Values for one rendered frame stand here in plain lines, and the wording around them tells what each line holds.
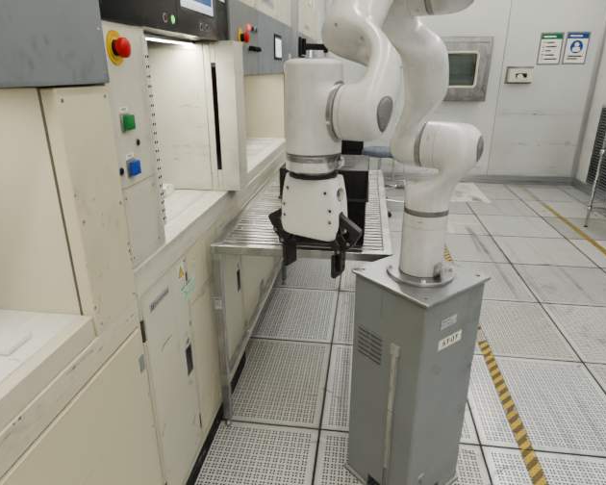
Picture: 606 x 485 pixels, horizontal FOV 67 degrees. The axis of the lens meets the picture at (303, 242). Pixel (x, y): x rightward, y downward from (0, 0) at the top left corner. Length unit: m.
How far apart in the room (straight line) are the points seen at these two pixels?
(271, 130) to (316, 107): 2.56
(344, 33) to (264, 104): 2.48
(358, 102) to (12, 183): 0.65
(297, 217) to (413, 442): 0.91
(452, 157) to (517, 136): 4.90
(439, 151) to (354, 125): 0.59
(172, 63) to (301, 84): 1.19
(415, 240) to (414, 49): 0.49
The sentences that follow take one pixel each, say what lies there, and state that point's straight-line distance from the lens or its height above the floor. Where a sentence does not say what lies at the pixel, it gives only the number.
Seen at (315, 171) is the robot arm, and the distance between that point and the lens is 0.67.
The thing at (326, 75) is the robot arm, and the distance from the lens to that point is 0.66.
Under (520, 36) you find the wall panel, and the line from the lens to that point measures 6.00.
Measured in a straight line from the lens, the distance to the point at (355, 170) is 1.46.
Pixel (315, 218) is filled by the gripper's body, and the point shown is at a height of 1.10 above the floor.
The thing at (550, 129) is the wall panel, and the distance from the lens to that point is 6.18.
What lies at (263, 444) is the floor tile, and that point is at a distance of 1.87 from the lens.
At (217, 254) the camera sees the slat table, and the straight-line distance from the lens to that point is 1.56.
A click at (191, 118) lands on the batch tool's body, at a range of 1.80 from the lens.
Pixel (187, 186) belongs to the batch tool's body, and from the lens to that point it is 1.85.
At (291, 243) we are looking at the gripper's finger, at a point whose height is 1.03.
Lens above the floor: 1.31
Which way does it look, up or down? 21 degrees down
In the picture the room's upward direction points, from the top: straight up
